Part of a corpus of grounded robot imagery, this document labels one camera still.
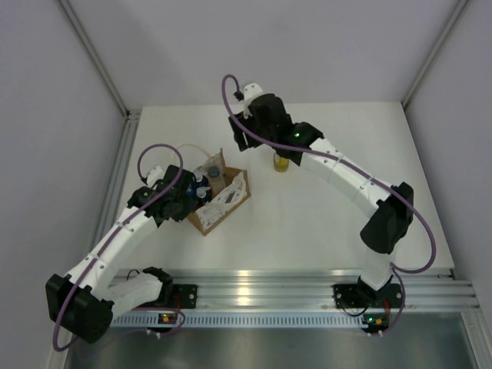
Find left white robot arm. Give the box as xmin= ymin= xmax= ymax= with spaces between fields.
xmin=45 ymin=165 xmax=197 ymax=344

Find clear square bottle grey cap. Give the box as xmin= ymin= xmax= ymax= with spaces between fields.
xmin=198 ymin=152 xmax=226 ymax=197

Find white slotted cable duct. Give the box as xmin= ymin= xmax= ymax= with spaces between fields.
xmin=111 ymin=312 xmax=367 ymax=328

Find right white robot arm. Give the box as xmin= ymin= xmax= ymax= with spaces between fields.
xmin=229 ymin=88 xmax=414 ymax=305

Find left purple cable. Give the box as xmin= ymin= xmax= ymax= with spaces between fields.
xmin=52 ymin=142 xmax=186 ymax=351

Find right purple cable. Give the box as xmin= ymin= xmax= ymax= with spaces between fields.
xmin=221 ymin=75 xmax=437 ymax=274

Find light blue pump bottle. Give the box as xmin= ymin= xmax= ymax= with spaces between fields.
xmin=188 ymin=172 xmax=203 ymax=194

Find yellow bottle red cap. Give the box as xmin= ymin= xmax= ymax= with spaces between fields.
xmin=273 ymin=152 xmax=289 ymax=173

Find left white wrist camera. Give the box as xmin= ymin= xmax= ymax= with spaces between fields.
xmin=145 ymin=165 xmax=165 ymax=187

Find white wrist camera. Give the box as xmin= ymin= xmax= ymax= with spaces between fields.
xmin=145 ymin=165 xmax=165 ymax=187
xmin=243 ymin=82 xmax=264 ymax=118

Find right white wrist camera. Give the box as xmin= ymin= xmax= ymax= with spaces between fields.
xmin=243 ymin=82 xmax=264 ymax=118

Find purple cable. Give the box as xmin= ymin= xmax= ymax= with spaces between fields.
xmin=221 ymin=75 xmax=437 ymax=274
xmin=52 ymin=142 xmax=186 ymax=351

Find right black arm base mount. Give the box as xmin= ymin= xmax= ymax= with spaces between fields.
xmin=333 ymin=283 xmax=403 ymax=310

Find aluminium frame rail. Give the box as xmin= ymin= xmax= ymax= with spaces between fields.
xmin=91 ymin=268 xmax=481 ymax=311

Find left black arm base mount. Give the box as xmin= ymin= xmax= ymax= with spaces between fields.
xmin=169 ymin=284 xmax=198 ymax=310

